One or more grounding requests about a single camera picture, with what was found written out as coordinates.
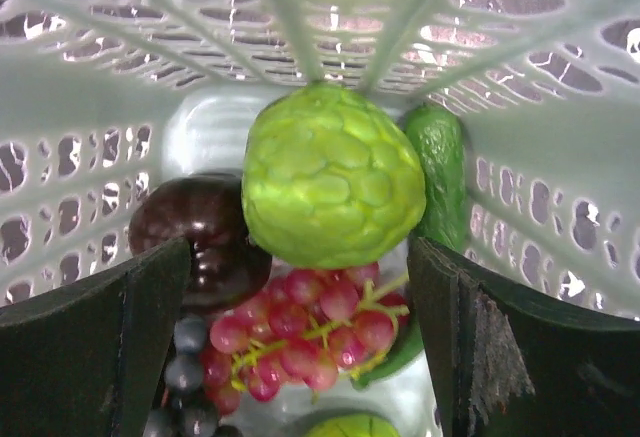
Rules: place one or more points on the dark grape bunch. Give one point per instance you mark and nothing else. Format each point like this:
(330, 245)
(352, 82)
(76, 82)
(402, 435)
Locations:
(180, 407)

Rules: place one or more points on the light blue plastic basket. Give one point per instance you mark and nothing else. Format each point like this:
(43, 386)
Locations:
(102, 101)

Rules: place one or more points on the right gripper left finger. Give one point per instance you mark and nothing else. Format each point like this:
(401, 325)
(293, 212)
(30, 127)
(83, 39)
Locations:
(85, 359)

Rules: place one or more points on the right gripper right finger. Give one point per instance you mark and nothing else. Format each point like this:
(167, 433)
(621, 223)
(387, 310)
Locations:
(507, 360)

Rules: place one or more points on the green lime fruit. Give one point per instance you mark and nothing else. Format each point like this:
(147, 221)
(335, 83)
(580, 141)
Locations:
(354, 425)

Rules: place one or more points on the green custard apple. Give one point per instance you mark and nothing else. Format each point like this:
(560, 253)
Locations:
(329, 181)

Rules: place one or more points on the red grape bunch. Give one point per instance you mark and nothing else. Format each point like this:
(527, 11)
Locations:
(306, 328)

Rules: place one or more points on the green cucumber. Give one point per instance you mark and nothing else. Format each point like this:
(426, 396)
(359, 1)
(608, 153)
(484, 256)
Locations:
(436, 135)

